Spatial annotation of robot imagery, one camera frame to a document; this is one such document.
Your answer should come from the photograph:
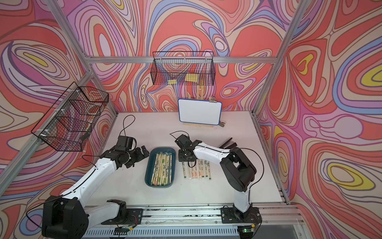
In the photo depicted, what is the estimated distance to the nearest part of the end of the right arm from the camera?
2.16 ft

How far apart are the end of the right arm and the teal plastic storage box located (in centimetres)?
10

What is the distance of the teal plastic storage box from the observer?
2.76 feet
